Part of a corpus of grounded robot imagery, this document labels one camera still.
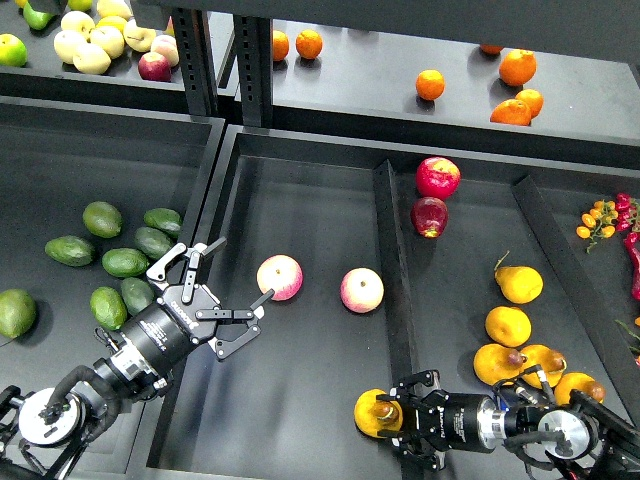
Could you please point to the orange cherry tomato bunch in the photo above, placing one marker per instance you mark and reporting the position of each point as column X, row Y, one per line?
column 597, row 224

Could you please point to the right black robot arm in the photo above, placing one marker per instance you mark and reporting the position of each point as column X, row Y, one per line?
column 581, row 440

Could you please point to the green apple on shelf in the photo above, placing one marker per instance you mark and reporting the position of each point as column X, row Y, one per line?
column 13, row 51

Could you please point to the red apple on shelf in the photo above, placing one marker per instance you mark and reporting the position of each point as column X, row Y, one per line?
column 154, row 66

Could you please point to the pink yellow apple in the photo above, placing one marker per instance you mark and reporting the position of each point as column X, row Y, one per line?
column 361, row 290
column 282, row 274

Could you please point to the pink yellow apple left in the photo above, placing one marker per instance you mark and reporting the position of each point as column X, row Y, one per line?
column 282, row 274

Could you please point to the bright red apple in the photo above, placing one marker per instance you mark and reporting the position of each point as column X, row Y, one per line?
column 437, row 177

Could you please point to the black tray divider left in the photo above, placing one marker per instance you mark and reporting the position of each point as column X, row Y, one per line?
column 397, row 297

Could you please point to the green avocado lower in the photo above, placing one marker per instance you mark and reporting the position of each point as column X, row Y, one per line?
column 108, row 308

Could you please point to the green avocado top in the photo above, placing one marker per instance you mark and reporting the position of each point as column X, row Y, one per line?
column 102, row 219

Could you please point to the green avocado left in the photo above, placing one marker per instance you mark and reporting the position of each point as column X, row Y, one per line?
column 71, row 250

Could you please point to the pale peach on shelf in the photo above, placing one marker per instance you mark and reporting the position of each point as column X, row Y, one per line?
column 166, row 46

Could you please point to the pale yellow pear front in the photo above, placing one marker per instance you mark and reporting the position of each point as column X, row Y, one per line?
column 91, row 59

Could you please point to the pale yellow pear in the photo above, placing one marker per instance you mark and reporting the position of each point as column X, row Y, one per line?
column 91, row 59
column 65, row 44
column 138, row 38
column 79, row 22
column 110, row 39

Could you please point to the orange behind post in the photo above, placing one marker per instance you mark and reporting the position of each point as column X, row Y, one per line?
column 280, row 45

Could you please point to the yellow lemon on shelf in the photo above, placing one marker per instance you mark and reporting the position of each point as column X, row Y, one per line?
column 117, row 22

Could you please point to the pale yellow pear centre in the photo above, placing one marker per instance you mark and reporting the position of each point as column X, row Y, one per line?
column 110, row 39

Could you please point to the pale yellow pear right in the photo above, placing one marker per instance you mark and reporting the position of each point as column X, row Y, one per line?
column 138, row 38

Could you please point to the dark red apple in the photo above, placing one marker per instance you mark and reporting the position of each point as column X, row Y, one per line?
column 429, row 216

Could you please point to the pink yellow apple right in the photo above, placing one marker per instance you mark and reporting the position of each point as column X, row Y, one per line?
column 361, row 290

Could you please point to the green avocado middle right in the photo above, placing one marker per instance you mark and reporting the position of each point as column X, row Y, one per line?
column 152, row 242

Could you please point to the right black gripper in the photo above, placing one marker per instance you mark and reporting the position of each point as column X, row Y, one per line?
column 437, row 421

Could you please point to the red chili peppers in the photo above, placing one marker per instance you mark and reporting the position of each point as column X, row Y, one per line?
column 628, row 223

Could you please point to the dark green avocado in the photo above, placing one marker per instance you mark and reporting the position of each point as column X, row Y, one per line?
column 136, row 294

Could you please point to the yellow pear with stem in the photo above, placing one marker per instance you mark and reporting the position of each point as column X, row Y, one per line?
column 519, row 284

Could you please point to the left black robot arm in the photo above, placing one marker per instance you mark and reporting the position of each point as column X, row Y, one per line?
column 56, row 425

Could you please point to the pale yellow pear left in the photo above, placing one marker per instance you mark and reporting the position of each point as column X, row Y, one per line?
column 65, row 44

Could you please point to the green avocado upper right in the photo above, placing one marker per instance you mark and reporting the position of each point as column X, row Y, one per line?
column 166, row 220

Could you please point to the pale yellow pear back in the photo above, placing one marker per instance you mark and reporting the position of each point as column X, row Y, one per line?
column 79, row 22

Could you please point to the green avocado centre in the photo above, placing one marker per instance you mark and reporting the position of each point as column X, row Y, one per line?
column 125, row 262

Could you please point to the black shelf post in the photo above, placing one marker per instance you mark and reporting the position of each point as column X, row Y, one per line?
column 252, row 46

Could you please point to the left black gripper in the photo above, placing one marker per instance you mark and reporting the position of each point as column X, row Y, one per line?
column 165, row 332

